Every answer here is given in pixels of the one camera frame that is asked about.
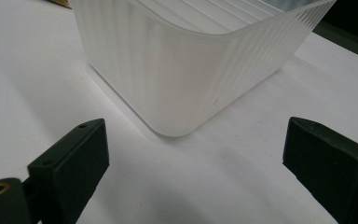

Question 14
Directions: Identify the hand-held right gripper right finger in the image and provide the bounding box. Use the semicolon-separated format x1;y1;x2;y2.
282;116;358;224

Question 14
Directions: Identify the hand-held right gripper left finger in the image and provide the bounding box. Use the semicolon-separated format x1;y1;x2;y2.
27;118;110;224

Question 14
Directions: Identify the white ribbed plastic storage bin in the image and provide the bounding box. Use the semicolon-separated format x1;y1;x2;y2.
69;0;337;138

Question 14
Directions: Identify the small brown object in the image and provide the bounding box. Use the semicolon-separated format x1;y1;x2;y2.
47;0;73;9

